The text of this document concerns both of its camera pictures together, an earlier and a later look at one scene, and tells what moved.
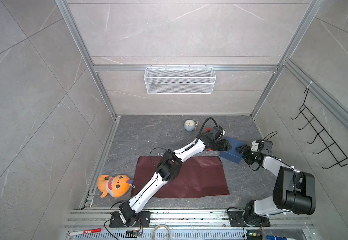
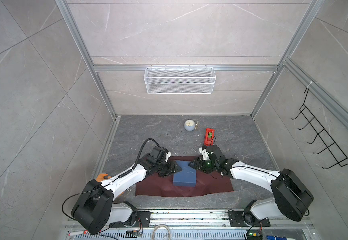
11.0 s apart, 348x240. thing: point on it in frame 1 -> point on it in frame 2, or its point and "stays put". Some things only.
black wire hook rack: [312, 123] stays put
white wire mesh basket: [179, 80] stays put
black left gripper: [227, 145] -> [173, 169]
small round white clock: [189, 125] stays put
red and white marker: [99, 230] stays put
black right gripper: [244, 150] -> [199, 165]
